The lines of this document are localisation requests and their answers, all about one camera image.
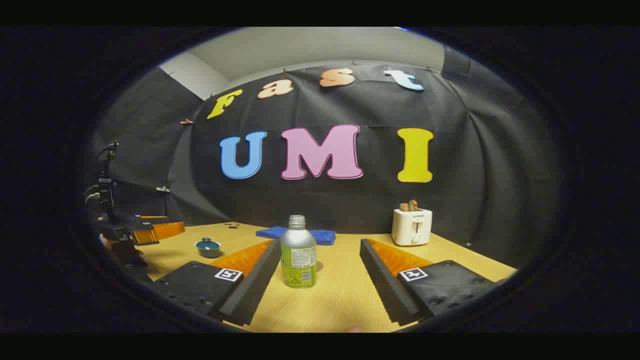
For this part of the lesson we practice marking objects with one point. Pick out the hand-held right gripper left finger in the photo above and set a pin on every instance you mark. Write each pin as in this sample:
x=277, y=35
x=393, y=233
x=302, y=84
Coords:
x=255, y=285

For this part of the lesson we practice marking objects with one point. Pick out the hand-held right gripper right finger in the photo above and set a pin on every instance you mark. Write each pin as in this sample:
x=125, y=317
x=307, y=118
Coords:
x=382, y=280

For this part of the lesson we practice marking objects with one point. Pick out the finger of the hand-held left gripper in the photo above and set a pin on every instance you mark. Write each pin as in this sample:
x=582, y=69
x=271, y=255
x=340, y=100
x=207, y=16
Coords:
x=160, y=232
x=150, y=219

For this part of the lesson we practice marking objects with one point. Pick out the silver green-label water bottle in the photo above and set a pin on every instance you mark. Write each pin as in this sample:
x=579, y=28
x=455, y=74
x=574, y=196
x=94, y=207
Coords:
x=298, y=250

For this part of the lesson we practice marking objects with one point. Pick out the blue towel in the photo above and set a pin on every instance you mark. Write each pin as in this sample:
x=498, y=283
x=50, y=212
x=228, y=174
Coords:
x=270, y=233

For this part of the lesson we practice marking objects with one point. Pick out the white toaster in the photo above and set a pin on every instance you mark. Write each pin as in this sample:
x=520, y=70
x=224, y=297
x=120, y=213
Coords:
x=411, y=227

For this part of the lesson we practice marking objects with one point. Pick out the black backdrop cloth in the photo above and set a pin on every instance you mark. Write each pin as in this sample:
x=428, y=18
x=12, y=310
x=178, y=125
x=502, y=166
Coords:
x=350, y=200

